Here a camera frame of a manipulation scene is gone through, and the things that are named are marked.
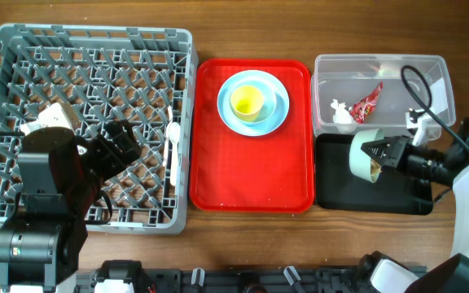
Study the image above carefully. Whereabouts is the green bowl with food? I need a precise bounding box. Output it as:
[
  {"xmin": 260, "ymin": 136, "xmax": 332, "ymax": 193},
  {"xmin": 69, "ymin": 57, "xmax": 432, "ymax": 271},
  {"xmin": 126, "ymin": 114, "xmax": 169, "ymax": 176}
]
[{"xmin": 348, "ymin": 129, "xmax": 384, "ymax": 183}]

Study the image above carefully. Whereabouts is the red snack wrapper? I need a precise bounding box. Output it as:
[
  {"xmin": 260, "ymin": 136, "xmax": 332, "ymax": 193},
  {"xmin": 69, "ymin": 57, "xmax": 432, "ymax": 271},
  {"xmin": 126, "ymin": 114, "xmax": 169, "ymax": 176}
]
[{"xmin": 349, "ymin": 81, "xmax": 384, "ymax": 124}]

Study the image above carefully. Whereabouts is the white tissue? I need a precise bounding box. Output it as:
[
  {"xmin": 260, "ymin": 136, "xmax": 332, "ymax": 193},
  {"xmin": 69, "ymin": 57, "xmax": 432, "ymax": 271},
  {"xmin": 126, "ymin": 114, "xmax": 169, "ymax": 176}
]
[{"xmin": 330, "ymin": 99, "xmax": 357, "ymax": 133}]

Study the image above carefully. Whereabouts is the white plastic spoon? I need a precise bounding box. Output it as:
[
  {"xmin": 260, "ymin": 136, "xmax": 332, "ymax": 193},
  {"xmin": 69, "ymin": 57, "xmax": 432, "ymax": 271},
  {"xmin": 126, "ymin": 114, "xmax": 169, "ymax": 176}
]
[{"xmin": 169, "ymin": 122, "xmax": 181, "ymax": 186}]

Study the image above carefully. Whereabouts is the yellow plastic cup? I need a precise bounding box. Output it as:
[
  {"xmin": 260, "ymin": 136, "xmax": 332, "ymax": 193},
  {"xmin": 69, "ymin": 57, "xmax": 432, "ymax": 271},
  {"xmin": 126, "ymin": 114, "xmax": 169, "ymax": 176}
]
[{"xmin": 230, "ymin": 85, "xmax": 264, "ymax": 122}]

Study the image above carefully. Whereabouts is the light blue bowl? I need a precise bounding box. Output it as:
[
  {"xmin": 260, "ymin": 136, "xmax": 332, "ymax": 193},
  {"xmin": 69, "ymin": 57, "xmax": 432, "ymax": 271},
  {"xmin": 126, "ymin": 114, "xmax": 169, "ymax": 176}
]
[{"xmin": 229, "ymin": 81, "xmax": 277, "ymax": 125}]

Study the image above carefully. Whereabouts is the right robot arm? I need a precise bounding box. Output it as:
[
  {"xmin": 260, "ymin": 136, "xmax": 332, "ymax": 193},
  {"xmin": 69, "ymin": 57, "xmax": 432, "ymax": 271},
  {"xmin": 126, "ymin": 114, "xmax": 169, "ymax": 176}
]
[{"xmin": 349, "ymin": 117, "xmax": 469, "ymax": 292}]

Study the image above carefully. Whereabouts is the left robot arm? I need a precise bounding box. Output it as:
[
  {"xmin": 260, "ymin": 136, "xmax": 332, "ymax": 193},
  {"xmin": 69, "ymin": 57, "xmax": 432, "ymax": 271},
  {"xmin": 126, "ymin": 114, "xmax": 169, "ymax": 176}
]
[{"xmin": 0, "ymin": 120, "xmax": 141, "ymax": 292}]

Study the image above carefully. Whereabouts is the grey dishwasher rack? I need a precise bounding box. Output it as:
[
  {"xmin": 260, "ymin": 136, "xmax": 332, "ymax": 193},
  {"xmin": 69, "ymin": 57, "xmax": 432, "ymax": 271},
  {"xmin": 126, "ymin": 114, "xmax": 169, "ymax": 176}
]
[{"xmin": 0, "ymin": 24, "xmax": 199, "ymax": 234}]

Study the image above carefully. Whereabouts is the black plastic tray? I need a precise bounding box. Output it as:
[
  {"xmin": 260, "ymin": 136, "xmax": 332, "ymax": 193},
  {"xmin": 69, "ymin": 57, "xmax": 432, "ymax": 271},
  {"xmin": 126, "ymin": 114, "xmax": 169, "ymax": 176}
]
[{"xmin": 315, "ymin": 133, "xmax": 433, "ymax": 215}]

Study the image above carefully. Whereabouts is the clear plastic bin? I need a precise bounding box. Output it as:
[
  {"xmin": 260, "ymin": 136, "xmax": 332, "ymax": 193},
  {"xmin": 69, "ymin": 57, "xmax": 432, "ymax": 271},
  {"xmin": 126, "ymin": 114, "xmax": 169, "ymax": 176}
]
[{"xmin": 311, "ymin": 54, "xmax": 456, "ymax": 136}]

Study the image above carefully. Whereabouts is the red plastic tray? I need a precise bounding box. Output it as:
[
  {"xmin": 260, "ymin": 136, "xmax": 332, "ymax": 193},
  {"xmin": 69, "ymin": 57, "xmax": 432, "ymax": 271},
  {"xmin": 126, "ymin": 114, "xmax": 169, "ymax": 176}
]
[{"xmin": 189, "ymin": 59, "xmax": 315, "ymax": 213}]

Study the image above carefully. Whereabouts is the light blue plate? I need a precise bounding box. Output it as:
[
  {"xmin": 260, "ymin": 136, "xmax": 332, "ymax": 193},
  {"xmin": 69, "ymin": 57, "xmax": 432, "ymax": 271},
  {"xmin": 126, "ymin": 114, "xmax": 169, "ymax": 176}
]
[{"xmin": 217, "ymin": 70, "xmax": 289, "ymax": 137}]

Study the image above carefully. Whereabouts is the black aluminium base frame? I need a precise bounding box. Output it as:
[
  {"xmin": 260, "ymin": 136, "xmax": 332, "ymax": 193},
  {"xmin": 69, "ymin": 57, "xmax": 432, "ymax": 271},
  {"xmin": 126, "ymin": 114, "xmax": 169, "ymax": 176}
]
[{"xmin": 74, "ymin": 251, "xmax": 388, "ymax": 293}]

